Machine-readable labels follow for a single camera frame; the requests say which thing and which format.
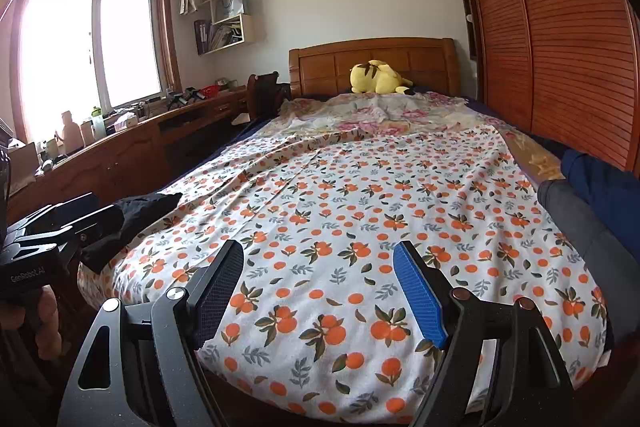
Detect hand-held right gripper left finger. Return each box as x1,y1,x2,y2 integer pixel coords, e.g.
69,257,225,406
56,239,246,427

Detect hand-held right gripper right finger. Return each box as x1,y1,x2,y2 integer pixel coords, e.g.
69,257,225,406
392,241,576,427

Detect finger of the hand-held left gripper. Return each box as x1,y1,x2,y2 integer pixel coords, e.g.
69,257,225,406
12,193,99,239
20,205,126,269

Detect blue blazer jacket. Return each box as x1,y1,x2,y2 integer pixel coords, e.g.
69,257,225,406
560,150,640,253

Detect person's left hand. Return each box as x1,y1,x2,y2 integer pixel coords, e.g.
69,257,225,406
30,284,64,360

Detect black garment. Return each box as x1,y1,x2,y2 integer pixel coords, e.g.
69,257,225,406
80,192,183,273

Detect cardboard box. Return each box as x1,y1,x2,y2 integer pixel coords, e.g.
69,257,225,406
7,141,40,180

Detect long wooden desk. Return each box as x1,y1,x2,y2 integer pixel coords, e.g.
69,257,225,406
0,87,248,225

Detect pink bottle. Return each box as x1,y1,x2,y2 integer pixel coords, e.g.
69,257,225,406
60,111,81,155

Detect tissue box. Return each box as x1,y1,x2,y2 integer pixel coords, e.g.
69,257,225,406
107,112,140,132

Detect orange print bed sheet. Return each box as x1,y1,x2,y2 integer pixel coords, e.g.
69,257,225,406
77,122,611,423

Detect wooden framed window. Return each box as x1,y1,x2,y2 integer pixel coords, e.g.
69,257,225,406
0,0,181,142

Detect dark grey garment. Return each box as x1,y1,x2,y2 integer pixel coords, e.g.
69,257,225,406
537,179,640,338

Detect tan patterned cloth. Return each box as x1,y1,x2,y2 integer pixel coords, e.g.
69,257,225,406
515,139,566,182

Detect pink floral quilt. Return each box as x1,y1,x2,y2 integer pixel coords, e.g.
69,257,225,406
265,91,496,148

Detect wooden chair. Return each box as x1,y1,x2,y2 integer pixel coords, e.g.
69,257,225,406
246,72,291,120

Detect yellow plush toy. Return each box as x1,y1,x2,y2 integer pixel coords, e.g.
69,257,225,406
349,60,415,96

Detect wooden bed headboard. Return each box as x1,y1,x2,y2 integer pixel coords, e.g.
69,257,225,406
288,38,461,100

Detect white paper bag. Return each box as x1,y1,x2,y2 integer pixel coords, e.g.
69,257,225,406
212,0,248,24

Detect wooden louvered wardrobe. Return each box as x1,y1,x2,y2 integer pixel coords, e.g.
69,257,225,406
440,0,640,172

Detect white wall shelf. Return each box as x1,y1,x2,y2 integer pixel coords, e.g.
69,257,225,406
194,0,266,56

